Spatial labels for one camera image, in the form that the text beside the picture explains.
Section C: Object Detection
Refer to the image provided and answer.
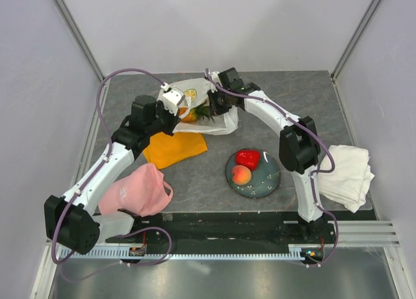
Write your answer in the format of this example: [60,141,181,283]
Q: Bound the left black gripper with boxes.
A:
[146,100,181,137]

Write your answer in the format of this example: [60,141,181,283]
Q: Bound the fake fruit green leaves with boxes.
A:
[181,104,213,124]

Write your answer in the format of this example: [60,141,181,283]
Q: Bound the white plastic bag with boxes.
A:
[157,78,239,135]

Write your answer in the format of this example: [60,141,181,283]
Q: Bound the fake red bell pepper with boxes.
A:
[235,149,261,171]

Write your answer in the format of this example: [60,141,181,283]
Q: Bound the fake peach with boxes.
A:
[231,165,252,185]

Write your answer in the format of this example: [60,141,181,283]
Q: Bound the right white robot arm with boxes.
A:
[204,68,324,243]

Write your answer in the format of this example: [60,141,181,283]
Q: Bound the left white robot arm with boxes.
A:
[44,89,190,255]

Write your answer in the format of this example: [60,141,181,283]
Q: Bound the orange cloth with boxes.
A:
[143,133,208,169]

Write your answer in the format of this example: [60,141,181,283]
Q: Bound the pink cap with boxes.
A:
[98,163,174,217]

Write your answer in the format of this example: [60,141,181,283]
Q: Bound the white folded towel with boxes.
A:
[318,145,374,213]

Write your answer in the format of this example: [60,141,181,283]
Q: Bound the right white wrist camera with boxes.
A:
[204,68,222,88]

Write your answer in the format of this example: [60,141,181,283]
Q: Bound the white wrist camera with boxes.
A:
[204,68,222,88]
[158,83,185,116]

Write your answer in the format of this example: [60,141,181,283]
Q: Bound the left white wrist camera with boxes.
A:
[158,83,185,116]

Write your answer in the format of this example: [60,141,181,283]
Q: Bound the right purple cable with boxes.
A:
[204,68,339,267]

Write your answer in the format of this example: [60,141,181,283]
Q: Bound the purple cable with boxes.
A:
[51,68,173,282]
[204,68,339,267]

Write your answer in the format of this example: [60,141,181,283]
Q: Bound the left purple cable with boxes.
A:
[51,68,173,282]

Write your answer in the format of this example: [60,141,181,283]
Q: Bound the slotted cable duct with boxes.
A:
[71,244,305,261]

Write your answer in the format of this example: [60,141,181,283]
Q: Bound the left aluminium frame post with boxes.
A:
[52,0,105,81]

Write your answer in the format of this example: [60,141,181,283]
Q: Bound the aluminium frame post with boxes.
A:
[52,0,105,81]
[330,0,383,82]

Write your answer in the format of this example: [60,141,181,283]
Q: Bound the right aluminium frame post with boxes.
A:
[330,0,383,82]

